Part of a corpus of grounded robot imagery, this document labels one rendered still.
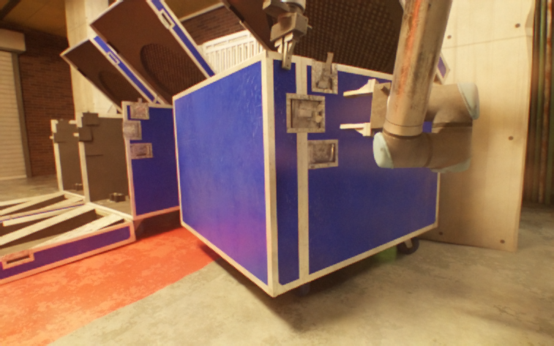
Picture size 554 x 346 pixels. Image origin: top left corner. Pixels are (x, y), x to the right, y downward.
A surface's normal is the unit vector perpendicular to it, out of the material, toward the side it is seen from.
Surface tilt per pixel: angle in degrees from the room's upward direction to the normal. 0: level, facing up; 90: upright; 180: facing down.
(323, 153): 90
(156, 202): 90
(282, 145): 90
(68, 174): 90
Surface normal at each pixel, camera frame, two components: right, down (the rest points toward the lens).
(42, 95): 0.84, 0.04
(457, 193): -0.54, 0.12
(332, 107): 0.58, 0.09
